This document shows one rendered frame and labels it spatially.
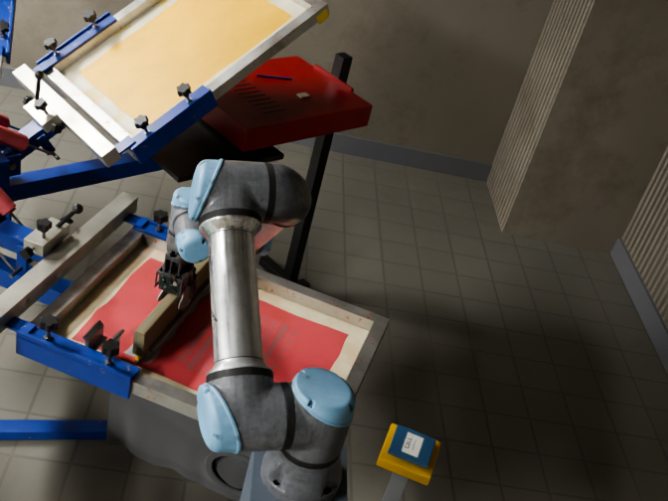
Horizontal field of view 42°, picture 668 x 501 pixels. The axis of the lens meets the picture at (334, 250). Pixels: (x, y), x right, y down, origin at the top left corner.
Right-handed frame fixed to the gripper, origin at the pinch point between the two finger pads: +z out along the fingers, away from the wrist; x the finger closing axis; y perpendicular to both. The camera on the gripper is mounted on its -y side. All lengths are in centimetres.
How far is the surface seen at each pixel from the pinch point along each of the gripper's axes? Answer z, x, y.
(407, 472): 6, 70, 19
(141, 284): 5.2, -13.6, -7.6
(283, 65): -8, -27, -146
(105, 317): 4.9, -14.6, 9.5
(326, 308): 3.3, 34.6, -24.8
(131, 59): -22, -58, -78
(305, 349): 5.0, 34.9, -7.5
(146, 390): 1.7, 7.6, 29.8
